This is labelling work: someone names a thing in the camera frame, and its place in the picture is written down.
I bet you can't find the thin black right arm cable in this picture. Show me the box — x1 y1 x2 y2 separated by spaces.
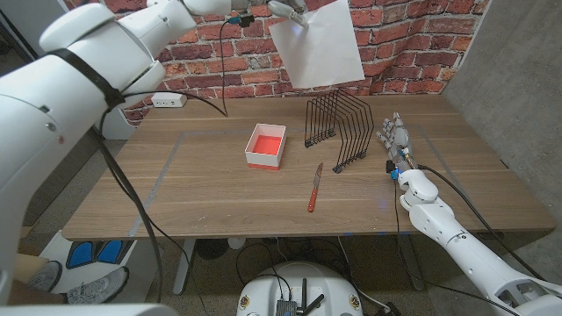
392 177 523 316

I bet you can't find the white power strip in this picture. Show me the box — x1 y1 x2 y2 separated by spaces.
150 91 188 109

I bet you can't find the white paper file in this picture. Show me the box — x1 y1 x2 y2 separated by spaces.
268 0 366 90

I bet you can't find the white mat with blue footprints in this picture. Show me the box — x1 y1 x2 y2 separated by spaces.
39 230 164 304

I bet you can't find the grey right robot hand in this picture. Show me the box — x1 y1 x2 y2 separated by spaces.
375 111 416 175

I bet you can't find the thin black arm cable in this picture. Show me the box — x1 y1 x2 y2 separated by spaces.
122 15 256 119
392 177 523 316

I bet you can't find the red brick printed backdrop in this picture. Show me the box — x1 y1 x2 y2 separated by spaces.
63 0 491 127

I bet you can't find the red and white box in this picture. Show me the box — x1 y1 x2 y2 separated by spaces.
244 123 288 171

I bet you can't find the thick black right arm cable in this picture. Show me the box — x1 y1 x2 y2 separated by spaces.
416 163 545 282

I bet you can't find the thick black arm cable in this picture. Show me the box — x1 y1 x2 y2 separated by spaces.
416 163 545 282
87 126 166 305

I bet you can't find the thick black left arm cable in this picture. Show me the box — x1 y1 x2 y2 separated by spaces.
87 126 166 305

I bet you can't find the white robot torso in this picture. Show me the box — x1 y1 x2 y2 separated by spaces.
235 261 364 316

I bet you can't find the white table leg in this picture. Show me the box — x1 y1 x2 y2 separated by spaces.
172 238 198 296
397 234 426 292

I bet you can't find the red-handled knife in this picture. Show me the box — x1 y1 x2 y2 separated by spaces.
306 162 325 213

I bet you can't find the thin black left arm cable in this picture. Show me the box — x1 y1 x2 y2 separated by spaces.
122 15 256 119

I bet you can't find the black box with antennas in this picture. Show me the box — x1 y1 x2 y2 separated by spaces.
275 277 326 316

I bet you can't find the person's leg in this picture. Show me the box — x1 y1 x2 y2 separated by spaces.
8 280 68 305

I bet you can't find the black wire file holder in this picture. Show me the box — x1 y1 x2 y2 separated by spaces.
304 89 376 175

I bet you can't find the grey sneaker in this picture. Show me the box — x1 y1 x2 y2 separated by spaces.
65 266 130 305
28 260 63 291

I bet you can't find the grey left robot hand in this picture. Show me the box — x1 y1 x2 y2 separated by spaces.
266 0 311 28

